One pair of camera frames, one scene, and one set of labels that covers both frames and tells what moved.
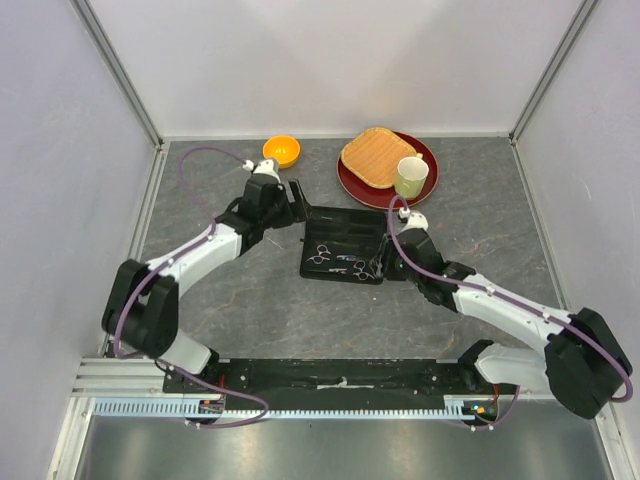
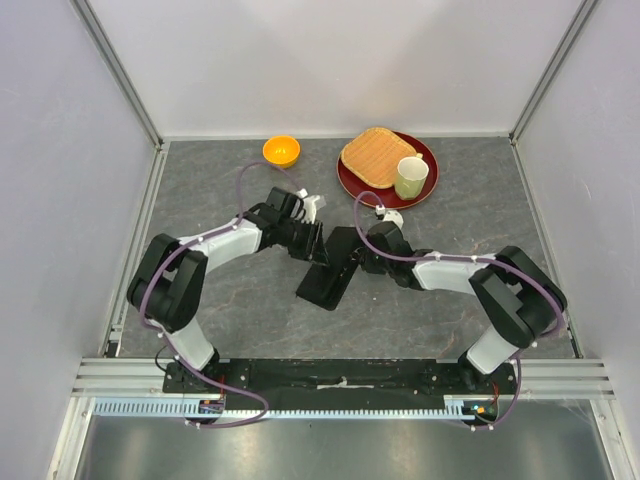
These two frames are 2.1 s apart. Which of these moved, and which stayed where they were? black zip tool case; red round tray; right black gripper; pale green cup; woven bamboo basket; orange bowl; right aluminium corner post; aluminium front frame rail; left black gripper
Moved: black zip tool case; right black gripper; left black gripper
Stayed: right aluminium corner post; red round tray; pale green cup; woven bamboo basket; aluminium front frame rail; orange bowl
